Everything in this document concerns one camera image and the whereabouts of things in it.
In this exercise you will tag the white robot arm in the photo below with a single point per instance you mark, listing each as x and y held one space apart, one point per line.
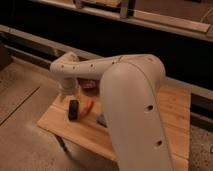
128 93

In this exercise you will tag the black eraser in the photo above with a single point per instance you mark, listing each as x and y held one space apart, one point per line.
73 110

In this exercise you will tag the red chili pepper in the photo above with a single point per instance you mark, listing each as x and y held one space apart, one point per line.
86 108

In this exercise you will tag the wooden shelf rail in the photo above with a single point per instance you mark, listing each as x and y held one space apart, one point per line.
120 10

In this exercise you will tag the wooden table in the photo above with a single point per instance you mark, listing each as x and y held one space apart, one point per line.
174 104

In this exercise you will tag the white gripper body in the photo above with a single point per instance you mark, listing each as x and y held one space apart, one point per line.
68 86

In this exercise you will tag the blue sponge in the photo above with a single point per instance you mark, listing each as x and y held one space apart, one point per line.
101 120

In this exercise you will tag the dark purple bowl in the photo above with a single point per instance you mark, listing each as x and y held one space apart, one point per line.
88 83

